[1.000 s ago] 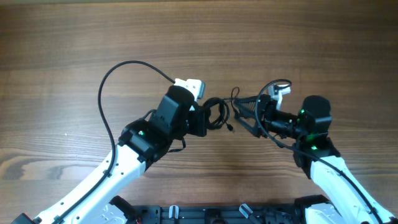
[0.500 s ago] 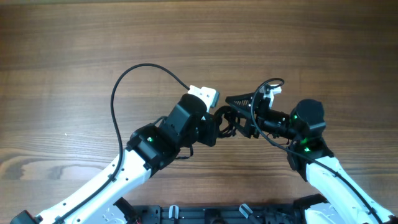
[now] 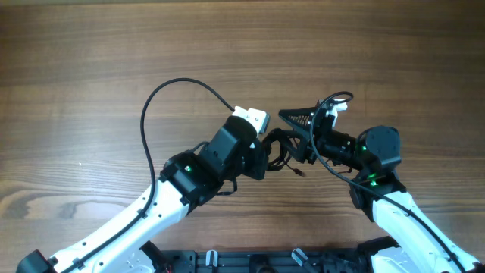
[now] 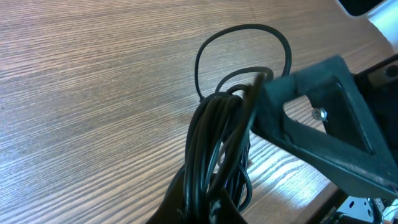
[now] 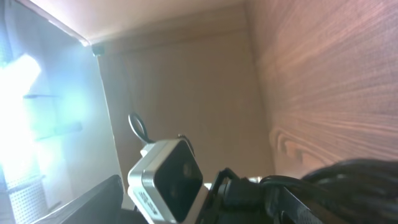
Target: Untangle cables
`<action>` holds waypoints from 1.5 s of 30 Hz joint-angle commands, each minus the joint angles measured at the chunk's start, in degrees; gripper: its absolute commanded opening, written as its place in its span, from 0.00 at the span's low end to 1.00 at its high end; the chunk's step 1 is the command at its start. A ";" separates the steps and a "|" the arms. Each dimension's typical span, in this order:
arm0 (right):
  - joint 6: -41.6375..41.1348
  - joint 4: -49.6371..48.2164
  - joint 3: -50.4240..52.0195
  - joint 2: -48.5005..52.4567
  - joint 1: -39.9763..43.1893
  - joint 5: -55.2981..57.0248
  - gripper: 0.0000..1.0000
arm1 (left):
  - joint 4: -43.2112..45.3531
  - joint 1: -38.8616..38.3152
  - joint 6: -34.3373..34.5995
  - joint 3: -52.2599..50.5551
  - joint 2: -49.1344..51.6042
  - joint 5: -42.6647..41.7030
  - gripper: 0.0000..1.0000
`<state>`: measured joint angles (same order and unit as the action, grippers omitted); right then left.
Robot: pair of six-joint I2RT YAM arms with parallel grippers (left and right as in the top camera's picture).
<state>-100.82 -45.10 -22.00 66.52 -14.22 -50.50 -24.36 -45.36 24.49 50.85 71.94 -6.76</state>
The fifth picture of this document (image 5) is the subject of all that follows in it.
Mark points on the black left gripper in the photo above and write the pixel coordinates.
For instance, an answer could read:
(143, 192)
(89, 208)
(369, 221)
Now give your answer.
(235, 200)

